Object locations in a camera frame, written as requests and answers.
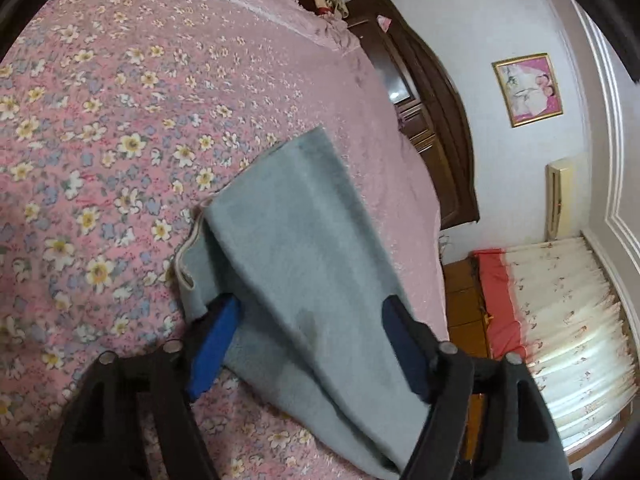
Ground grey-blue pants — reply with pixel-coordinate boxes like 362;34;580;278
174;125;448;480

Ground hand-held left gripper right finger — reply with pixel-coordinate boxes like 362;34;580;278
381;295;573;480

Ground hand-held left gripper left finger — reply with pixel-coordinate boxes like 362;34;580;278
47;292;243;480

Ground dark wooden headboard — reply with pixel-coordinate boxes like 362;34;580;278
345;0;481;231

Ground floral curtain with red hem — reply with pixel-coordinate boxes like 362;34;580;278
472;236;633;453

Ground light wooden cabinet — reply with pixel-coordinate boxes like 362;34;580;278
442;257;501;461

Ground cream air conditioner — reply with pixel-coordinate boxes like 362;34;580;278
545;152;588;242

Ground gold framed wall picture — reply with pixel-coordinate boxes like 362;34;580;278
491;52;564;128

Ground pink floral bedspread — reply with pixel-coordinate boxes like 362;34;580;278
0;0;451;480

